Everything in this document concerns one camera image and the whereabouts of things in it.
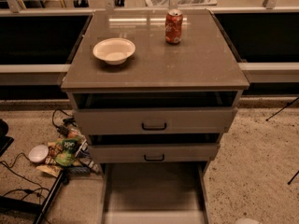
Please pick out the red soda can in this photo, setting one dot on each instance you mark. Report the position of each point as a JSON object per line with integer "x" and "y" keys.
{"x": 173, "y": 26}

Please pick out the grey drawer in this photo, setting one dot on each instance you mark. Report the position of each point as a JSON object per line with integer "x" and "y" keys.
{"x": 154, "y": 193}
{"x": 154, "y": 147}
{"x": 152, "y": 113}

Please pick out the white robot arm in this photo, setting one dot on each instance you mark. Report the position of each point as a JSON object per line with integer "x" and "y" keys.
{"x": 247, "y": 221}

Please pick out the green snack bag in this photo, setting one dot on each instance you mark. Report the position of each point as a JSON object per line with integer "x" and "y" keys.
{"x": 67, "y": 156}

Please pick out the grey drawer cabinet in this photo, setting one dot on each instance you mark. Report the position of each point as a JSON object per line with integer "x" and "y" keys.
{"x": 202, "y": 61}

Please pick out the yellow snack packet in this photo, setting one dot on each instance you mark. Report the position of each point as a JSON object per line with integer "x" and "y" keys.
{"x": 50, "y": 169}

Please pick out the white bowl on cabinet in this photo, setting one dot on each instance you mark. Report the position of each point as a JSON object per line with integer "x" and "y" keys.
{"x": 114, "y": 51}

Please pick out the white bowl on floor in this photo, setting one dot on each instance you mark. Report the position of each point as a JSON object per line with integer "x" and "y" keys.
{"x": 38, "y": 154}

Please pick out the black power adapter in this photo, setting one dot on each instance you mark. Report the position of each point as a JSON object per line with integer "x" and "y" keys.
{"x": 63, "y": 130}

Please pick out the black tripod leg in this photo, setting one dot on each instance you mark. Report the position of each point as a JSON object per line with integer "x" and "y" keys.
{"x": 294, "y": 176}

